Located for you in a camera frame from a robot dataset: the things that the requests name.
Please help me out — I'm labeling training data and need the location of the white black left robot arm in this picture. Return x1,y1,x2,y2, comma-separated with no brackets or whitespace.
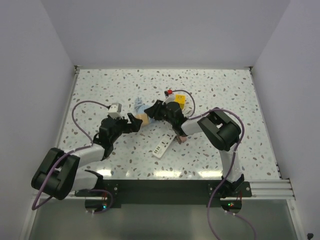
31,113,143,200

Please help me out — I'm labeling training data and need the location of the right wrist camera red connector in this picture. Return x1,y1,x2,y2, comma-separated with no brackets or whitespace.
163,89,176,104

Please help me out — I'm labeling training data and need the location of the light blue coiled cord plug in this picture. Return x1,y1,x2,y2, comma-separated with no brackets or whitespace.
134,97,144,112

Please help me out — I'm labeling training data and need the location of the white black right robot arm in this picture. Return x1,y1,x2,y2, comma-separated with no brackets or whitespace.
144,100,245,197

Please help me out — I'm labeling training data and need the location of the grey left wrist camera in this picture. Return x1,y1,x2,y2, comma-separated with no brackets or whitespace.
108,102,123,119

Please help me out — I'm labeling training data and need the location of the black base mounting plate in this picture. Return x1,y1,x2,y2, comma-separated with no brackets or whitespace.
74,179,252,210

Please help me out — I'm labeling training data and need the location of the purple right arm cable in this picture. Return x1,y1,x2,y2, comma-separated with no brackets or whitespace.
172,89,258,240

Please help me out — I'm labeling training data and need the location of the yellow cube socket adapter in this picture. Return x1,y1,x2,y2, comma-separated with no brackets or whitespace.
174,94,186,110

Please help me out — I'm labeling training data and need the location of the white power strip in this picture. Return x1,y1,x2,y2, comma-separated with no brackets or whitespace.
152,133,175,159

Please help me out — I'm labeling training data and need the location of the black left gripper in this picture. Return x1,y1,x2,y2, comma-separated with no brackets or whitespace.
110,112,142,144

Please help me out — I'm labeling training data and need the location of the pink cube socket adapter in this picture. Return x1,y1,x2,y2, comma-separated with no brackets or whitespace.
175,135,188,144

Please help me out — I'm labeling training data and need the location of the beige cube socket adapter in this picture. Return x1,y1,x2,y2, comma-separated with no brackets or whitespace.
135,113,150,127

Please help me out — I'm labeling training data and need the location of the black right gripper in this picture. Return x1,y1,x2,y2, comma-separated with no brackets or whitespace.
145,100,175,126

